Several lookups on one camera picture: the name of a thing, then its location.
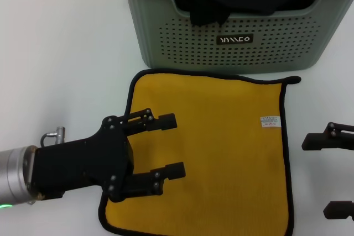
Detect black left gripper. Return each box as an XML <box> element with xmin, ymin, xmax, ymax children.
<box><xmin>27</xmin><ymin>115</ymin><xmax>136</xmax><ymax>203</ymax></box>

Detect yellow and green towel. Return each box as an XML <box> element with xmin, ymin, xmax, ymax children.
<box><xmin>97</xmin><ymin>68</ymin><xmax>302</xmax><ymax>236</ymax></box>

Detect green perforated plastic storage basket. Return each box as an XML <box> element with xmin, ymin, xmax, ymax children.
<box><xmin>115</xmin><ymin>0</ymin><xmax>354</xmax><ymax>75</ymax></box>

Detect left arm connector cable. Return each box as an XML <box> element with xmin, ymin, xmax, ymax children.
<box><xmin>40</xmin><ymin>126</ymin><xmax>67</xmax><ymax>147</ymax></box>

